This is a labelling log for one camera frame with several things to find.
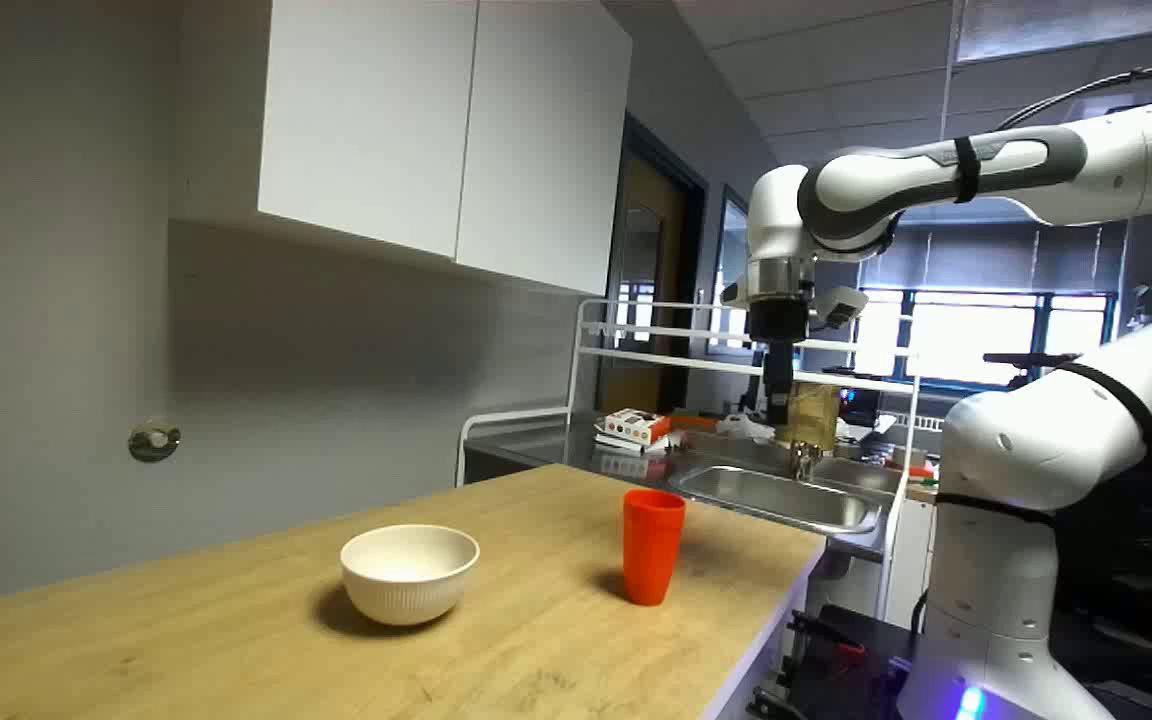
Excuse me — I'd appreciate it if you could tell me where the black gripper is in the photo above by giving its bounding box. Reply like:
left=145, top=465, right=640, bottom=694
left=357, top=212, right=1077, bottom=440
left=745, top=293, right=815, bottom=423

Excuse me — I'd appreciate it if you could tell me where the orange plastic cup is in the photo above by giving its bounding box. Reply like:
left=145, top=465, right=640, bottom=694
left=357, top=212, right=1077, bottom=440
left=622, top=484, right=688, bottom=611

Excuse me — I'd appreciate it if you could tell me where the white ceramic bowl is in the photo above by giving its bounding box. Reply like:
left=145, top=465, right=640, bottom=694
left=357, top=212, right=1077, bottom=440
left=338, top=520, right=484, bottom=630

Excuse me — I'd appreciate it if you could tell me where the brown paper bag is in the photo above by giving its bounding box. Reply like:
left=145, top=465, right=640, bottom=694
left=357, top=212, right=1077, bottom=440
left=779, top=380, right=847, bottom=456

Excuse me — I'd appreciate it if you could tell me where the stainless steel sink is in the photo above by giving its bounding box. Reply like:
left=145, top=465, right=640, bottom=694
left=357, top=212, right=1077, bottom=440
left=674, top=459, right=887, bottom=538

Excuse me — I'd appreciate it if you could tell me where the white metal shelf rack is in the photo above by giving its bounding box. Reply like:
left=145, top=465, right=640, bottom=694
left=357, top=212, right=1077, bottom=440
left=447, top=293, right=930, bottom=630

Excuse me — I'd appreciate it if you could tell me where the white and red box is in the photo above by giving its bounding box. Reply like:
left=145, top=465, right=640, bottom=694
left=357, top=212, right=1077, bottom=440
left=597, top=402, right=678, bottom=459

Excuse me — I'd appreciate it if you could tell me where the bright window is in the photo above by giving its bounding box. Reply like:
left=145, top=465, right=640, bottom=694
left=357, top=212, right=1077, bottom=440
left=851, top=283, right=1111, bottom=393

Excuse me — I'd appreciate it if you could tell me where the black equipment cart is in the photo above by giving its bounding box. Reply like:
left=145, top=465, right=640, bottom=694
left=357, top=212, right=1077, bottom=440
left=747, top=601, right=922, bottom=720

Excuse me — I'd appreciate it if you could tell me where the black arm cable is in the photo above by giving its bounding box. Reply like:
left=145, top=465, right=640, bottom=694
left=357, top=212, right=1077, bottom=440
left=992, top=60, right=1152, bottom=136

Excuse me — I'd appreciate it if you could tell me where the white wall cabinet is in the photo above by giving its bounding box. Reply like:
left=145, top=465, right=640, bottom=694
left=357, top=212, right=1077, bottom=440
left=168, top=0, right=637, bottom=299

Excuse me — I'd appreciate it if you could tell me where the round grey wall knob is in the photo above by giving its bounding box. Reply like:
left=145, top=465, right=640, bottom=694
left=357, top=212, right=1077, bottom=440
left=123, top=416, right=186, bottom=467

